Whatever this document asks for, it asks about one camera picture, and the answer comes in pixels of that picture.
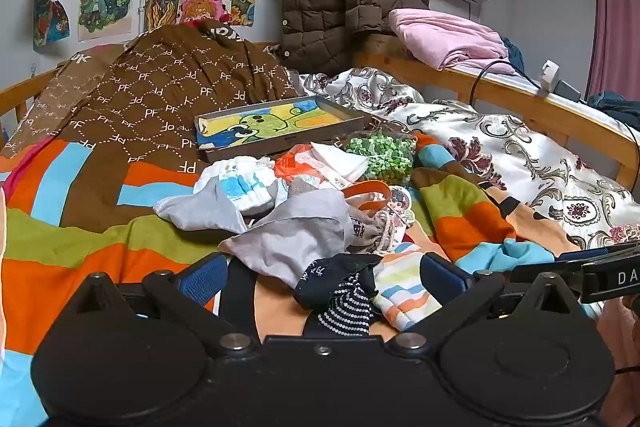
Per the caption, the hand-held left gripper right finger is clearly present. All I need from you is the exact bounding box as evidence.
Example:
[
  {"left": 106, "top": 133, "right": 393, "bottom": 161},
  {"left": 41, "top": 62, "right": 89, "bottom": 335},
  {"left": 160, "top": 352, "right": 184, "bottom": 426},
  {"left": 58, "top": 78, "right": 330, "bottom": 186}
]
[{"left": 387, "top": 253, "right": 576, "bottom": 360}]

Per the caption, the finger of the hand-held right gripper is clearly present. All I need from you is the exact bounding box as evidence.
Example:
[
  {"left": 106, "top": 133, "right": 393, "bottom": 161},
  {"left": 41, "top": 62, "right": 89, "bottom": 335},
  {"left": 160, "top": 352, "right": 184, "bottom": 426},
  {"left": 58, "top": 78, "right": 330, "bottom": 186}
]
[
  {"left": 555, "top": 243, "right": 640, "bottom": 264},
  {"left": 509, "top": 257, "right": 588, "bottom": 285}
]

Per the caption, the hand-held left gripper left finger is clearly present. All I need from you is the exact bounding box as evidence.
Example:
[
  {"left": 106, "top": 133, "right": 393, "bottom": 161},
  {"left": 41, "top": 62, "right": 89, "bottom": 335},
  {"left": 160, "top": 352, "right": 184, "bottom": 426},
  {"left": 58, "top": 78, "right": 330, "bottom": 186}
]
[{"left": 75, "top": 253, "right": 261, "bottom": 360}]

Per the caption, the pastel striped sock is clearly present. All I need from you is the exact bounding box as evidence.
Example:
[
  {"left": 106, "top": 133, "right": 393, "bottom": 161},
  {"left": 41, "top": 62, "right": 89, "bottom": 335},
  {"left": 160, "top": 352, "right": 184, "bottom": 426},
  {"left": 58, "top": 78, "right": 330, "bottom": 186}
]
[{"left": 372, "top": 243, "right": 443, "bottom": 333}]

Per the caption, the grey-brown knit sock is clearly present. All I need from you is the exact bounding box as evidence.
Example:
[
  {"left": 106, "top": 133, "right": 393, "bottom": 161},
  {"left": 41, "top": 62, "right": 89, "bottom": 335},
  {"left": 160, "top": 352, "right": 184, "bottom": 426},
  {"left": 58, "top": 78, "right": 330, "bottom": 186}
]
[{"left": 347, "top": 204, "right": 408, "bottom": 255}]

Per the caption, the white blue baby sock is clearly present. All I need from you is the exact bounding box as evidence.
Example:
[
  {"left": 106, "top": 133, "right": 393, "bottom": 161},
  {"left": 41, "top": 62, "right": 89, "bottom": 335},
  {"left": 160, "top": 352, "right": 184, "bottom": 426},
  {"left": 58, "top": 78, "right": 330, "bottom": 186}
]
[{"left": 192, "top": 177, "right": 281, "bottom": 215}]

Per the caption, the orange ribbed sock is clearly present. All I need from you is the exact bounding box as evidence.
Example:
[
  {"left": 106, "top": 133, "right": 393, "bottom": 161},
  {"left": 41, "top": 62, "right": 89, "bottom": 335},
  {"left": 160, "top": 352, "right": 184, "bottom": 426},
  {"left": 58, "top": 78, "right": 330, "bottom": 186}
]
[{"left": 341, "top": 180, "right": 392, "bottom": 212}]

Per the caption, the metal tray with painted drawing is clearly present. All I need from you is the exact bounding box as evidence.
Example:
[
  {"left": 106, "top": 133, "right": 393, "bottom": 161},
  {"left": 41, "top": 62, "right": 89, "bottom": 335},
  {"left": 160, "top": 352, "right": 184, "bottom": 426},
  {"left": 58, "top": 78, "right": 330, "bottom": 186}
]
[{"left": 194, "top": 94, "right": 366, "bottom": 164}]

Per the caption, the light grey cloth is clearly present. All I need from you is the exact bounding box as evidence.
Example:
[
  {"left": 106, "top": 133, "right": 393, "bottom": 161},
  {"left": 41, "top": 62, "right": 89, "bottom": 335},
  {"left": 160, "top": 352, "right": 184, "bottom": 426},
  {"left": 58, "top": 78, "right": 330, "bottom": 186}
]
[{"left": 152, "top": 184, "right": 251, "bottom": 235}]

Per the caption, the cartoon figure card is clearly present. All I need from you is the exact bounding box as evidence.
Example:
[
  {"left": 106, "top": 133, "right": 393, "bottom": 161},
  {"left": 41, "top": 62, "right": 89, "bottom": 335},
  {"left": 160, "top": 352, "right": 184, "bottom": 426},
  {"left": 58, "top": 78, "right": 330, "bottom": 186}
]
[{"left": 382, "top": 187, "right": 417, "bottom": 228}]

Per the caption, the large grey cloth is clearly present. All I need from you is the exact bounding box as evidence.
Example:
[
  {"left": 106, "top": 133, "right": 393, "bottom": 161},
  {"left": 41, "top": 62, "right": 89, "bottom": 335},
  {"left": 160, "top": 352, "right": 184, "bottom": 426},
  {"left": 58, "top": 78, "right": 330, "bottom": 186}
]
[{"left": 218, "top": 188, "right": 356, "bottom": 290}]

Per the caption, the navy dotted sock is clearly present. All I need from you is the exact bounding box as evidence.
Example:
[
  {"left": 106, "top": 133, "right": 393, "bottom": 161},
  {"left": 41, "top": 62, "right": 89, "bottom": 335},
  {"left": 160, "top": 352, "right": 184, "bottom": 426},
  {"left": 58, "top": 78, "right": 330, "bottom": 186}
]
[{"left": 292, "top": 253, "right": 383, "bottom": 335}]

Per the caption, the white floral satin quilt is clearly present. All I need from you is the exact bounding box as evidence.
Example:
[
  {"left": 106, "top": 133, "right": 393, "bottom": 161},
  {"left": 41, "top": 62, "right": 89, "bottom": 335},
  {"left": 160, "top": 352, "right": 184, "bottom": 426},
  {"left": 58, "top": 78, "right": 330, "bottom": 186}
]
[{"left": 299, "top": 67, "right": 640, "bottom": 253}]

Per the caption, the colourful striped bedsheet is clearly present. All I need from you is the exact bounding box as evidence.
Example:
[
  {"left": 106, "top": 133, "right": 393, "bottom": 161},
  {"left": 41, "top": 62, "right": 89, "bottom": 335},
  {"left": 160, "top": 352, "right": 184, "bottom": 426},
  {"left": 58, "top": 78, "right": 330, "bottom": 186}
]
[{"left": 0, "top": 132, "right": 601, "bottom": 427}]

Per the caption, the green white patterned cloth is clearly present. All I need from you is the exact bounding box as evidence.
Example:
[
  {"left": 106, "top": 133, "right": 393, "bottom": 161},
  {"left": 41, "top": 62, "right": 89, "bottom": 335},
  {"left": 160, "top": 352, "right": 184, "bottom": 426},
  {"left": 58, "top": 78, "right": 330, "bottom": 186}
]
[{"left": 344, "top": 130, "right": 417, "bottom": 186}]

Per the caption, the orange white cloth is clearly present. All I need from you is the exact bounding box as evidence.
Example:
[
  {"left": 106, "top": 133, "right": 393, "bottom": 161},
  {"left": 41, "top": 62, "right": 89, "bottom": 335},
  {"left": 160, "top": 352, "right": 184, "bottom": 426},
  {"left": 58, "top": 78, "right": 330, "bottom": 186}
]
[{"left": 274, "top": 144, "right": 326, "bottom": 180}]

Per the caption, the dark teal cloth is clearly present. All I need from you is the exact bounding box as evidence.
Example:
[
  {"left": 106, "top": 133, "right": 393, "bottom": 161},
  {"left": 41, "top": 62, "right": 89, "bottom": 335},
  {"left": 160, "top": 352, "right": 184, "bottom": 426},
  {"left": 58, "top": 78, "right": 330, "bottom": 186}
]
[{"left": 587, "top": 91, "right": 640, "bottom": 130}]

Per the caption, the white cloth with label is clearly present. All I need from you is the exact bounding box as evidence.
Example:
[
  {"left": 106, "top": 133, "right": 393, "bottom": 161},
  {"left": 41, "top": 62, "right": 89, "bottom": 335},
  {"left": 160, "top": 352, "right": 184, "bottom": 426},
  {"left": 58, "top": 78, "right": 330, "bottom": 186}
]
[{"left": 310, "top": 142, "right": 370, "bottom": 190}]

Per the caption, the grey power adapter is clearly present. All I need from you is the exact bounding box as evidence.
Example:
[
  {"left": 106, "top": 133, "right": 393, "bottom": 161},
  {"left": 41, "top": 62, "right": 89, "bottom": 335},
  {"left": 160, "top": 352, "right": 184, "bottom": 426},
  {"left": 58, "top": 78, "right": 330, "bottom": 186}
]
[{"left": 552, "top": 79, "right": 583, "bottom": 104}]

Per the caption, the white charger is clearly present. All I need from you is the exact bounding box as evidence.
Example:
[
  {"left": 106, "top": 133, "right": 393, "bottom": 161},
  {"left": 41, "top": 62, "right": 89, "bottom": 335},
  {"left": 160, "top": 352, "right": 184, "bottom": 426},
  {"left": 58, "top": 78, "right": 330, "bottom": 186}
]
[{"left": 540, "top": 59, "right": 561, "bottom": 92}]

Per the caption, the brown letter-printed jacket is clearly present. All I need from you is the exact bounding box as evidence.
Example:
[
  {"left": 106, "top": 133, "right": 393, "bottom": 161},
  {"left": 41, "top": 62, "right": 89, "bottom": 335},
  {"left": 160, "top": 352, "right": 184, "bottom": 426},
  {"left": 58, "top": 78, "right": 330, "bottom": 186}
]
[{"left": 0, "top": 21, "right": 301, "bottom": 178}]

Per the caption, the pink curtain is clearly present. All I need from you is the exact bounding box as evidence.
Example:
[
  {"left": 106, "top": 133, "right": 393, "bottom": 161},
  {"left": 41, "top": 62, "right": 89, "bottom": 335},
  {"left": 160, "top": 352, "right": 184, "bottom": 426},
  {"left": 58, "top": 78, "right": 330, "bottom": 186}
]
[{"left": 585, "top": 0, "right": 640, "bottom": 100}]

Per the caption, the dark blue cloth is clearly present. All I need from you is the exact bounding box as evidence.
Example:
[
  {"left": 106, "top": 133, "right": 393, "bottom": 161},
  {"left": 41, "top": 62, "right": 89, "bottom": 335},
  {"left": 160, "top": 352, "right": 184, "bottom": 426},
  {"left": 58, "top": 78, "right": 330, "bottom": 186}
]
[{"left": 500, "top": 37, "right": 526, "bottom": 75}]

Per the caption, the pink folded blanket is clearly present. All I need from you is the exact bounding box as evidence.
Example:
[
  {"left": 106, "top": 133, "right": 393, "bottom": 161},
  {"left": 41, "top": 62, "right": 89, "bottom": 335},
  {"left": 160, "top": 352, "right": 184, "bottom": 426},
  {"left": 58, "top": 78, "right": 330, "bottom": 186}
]
[{"left": 389, "top": 8, "right": 516, "bottom": 72}]

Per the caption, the wooden bed frame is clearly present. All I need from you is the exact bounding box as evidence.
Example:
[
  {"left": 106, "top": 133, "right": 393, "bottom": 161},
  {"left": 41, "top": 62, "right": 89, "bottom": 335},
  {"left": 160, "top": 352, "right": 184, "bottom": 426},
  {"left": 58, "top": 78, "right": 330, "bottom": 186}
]
[{"left": 0, "top": 34, "right": 640, "bottom": 190}]

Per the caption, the black cable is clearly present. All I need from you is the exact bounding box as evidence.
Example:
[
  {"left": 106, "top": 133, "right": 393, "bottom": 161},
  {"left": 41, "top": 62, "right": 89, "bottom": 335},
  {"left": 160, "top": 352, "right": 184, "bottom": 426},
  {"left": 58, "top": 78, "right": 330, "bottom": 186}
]
[{"left": 470, "top": 59, "right": 546, "bottom": 108}]

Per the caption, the pink blond character wall poster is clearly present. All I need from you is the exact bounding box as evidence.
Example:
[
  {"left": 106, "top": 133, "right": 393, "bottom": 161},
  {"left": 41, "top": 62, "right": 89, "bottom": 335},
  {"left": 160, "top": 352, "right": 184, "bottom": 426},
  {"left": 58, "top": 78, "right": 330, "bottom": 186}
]
[{"left": 177, "top": 0, "right": 236, "bottom": 25}]

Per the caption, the green animal wall poster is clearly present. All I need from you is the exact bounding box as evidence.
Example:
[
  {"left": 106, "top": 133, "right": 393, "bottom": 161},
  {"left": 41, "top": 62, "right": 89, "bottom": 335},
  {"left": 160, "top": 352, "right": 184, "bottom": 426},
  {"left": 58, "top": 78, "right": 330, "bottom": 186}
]
[{"left": 225, "top": 0, "right": 257, "bottom": 28}]

